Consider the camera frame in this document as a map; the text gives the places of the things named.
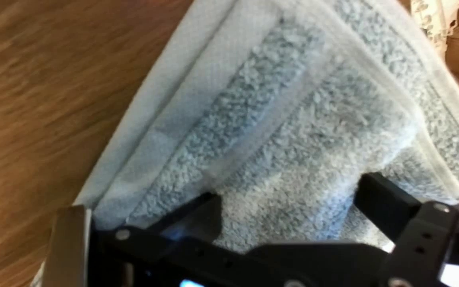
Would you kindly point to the light blue towel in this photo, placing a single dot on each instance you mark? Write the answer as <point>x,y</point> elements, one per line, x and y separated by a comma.
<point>293,121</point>

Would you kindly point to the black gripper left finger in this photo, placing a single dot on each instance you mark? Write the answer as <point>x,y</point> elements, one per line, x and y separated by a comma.
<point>191,228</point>

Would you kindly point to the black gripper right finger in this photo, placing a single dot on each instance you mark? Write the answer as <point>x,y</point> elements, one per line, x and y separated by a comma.
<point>405,217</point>

